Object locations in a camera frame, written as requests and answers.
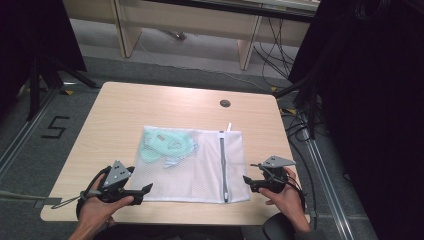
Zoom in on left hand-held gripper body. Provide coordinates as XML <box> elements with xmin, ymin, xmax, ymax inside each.
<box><xmin>80</xmin><ymin>160</ymin><xmax>145</xmax><ymax>205</ymax></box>

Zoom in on metal floor rail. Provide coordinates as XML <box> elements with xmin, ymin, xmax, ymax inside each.
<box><xmin>299</xmin><ymin>109</ymin><xmax>356</xmax><ymax>240</ymax></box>
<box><xmin>0</xmin><ymin>85</ymin><xmax>63</xmax><ymax>179</ymax></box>

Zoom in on person's dark clothing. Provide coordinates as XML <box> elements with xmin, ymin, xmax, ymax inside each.
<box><xmin>98</xmin><ymin>223</ymin><xmax>246</xmax><ymax>240</ymax></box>

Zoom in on mint green garment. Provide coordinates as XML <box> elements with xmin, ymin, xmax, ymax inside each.
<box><xmin>137</xmin><ymin>128</ymin><xmax>200</xmax><ymax>169</ymax></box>

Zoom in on black curtain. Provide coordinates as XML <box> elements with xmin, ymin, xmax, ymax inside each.
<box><xmin>287</xmin><ymin>0</ymin><xmax>424</xmax><ymax>240</ymax></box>
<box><xmin>0</xmin><ymin>0</ymin><xmax>88</xmax><ymax>116</ymax></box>

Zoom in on black cable bundle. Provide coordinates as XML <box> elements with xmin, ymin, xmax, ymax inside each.
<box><xmin>252</xmin><ymin>16</ymin><xmax>296</xmax><ymax>88</ymax></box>

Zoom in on person's right hand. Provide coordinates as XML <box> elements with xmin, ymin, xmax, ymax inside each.
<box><xmin>257</xmin><ymin>166</ymin><xmax>306</xmax><ymax>218</ymax></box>

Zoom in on black tripod stand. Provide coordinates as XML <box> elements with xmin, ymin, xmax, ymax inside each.
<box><xmin>25</xmin><ymin>54</ymin><xmax>100</xmax><ymax>122</ymax></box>
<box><xmin>272</xmin><ymin>75</ymin><xmax>323</xmax><ymax>140</ymax></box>

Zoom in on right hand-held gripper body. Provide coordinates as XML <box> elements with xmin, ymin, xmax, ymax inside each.
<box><xmin>249</xmin><ymin>155</ymin><xmax>297</xmax><ymax>194</ymax></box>

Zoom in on black round stool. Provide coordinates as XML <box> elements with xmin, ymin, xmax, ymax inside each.
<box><xmin>261</xmin><ymin>212</ymin><xmax>298</xmax><ymax>240</ymax></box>

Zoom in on person's left hand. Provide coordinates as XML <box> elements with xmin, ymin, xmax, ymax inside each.
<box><xmin>77</xmin><ymin>173</ymin><xmax>135</xmax><ymax>232</ymax></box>

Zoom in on white mesh laundry bag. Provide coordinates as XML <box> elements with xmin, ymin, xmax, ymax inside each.
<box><xmin>128</xmin><ymin>122</ymin><xmax>252</xmax><ymax>205</ymax></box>

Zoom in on light wooden desk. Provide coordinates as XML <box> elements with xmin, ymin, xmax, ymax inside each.
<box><xmin>62</xmin><ymin>0</ymin><xmax>322</xmax><ymax>71</ymax></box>

